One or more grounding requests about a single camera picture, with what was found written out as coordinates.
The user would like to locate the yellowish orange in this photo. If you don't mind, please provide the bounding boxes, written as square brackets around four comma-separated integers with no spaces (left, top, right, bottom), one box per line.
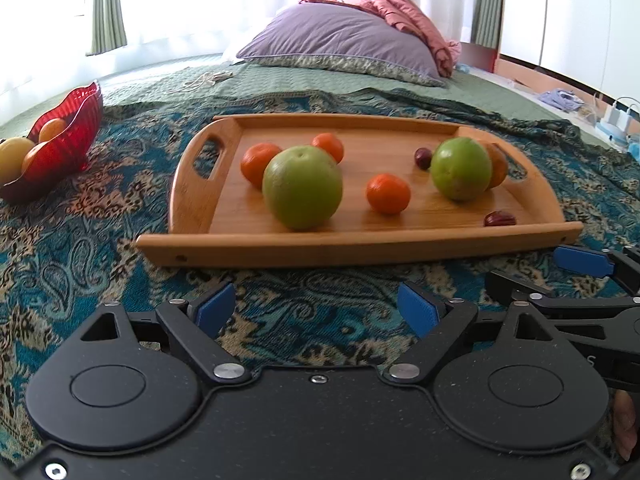
[479,141,509,190]

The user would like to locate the purple pillow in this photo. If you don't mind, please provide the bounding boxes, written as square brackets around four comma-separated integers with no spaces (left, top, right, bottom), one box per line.
[236,4,447,88]

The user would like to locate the small tangerine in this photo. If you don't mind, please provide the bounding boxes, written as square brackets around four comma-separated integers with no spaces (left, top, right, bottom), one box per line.
[366,173,412,215]
[312,132,345,164]

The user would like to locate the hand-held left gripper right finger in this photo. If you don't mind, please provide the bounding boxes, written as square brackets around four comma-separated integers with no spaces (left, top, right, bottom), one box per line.
[382,280,566,386]

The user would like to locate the lilac cloth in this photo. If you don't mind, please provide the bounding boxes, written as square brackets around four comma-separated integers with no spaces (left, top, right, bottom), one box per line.
[539,88,585,113]

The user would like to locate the small green citrus fruit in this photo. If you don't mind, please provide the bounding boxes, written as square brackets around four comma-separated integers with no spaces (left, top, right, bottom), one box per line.
[430,137,493,203]

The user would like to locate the wooden bed frame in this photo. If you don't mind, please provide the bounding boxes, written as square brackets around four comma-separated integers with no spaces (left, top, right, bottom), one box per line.
[457,41,566,92]

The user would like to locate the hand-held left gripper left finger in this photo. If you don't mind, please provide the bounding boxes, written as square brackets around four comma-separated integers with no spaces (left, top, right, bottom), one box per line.
[75,281,251,386]

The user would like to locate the person's right hand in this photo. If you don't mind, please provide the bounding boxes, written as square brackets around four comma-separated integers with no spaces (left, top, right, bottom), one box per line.
[612,389,640,463]

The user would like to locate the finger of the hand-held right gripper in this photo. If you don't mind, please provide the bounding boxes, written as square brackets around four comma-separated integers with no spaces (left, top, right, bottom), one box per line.
[554,244,640,303]
[484,269,640,322]

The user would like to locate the green curtain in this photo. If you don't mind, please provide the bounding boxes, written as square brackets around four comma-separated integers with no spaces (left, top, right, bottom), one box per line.
[85,0,130,57]
[471,0,504,52]

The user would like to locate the white power strip with chargers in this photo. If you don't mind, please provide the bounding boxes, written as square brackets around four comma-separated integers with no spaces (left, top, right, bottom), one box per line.
[595,97,640,140]

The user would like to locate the white cable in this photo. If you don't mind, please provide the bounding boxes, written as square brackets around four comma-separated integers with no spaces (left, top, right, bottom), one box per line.
[167,71,234,94]

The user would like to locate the green bedspread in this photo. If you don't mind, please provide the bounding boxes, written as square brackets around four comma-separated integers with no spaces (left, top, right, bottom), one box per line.
[97,52,618,153]

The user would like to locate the yellow fruit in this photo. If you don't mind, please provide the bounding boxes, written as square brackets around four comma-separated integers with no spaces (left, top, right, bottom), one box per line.
[0,138,36,186]

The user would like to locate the large orange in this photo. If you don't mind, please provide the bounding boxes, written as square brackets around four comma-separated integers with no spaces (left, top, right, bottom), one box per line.
[241,142,283,190]

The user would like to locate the pink quilt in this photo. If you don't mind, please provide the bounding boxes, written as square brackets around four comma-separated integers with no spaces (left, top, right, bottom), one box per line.
[300,0,462,79]

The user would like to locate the white sheer curtain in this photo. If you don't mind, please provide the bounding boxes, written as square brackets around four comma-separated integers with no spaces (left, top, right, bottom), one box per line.
[0,0,478,111]

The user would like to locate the large green citrus fruit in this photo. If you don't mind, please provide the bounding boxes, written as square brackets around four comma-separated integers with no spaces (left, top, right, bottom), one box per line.
[262,145,344,231]

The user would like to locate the teal paisley blanket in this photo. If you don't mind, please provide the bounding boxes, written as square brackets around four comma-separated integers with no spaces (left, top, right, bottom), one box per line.
[0,87,640,461]

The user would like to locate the wooden tray with handles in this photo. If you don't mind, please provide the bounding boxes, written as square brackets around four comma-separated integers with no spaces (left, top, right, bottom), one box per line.
[136,113,583,267]

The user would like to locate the white pillow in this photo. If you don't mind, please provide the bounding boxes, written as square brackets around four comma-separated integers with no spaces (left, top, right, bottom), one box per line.
[221,39,253,65]

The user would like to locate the red glass bowl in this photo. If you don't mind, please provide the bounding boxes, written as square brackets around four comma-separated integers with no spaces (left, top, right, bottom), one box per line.
[0,81,104,204]

